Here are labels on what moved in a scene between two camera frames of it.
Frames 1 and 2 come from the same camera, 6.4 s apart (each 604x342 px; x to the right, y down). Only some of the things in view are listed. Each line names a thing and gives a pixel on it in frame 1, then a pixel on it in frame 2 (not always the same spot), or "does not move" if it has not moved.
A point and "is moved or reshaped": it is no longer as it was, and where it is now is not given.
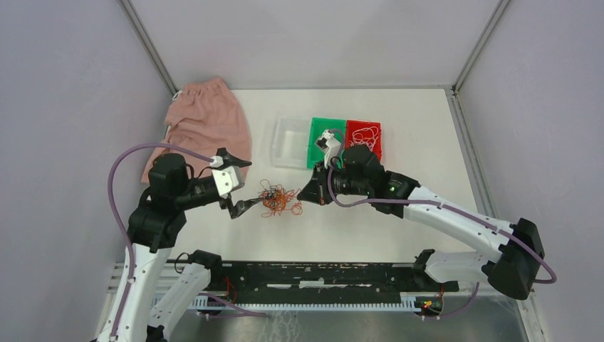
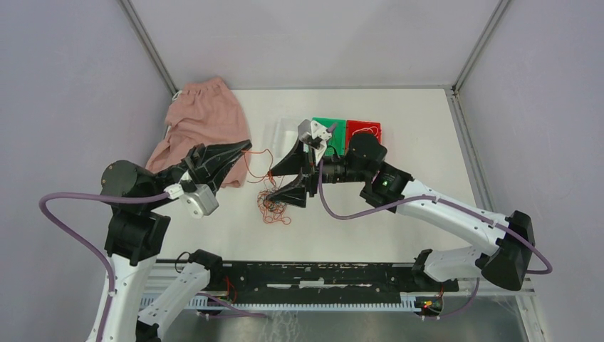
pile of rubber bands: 277,199 is moved or reshaped
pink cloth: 204,117 does not move
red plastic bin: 367,133 does not move
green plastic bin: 316,154 does not move
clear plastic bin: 290,142 does not move
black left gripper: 239,206 to 209,155
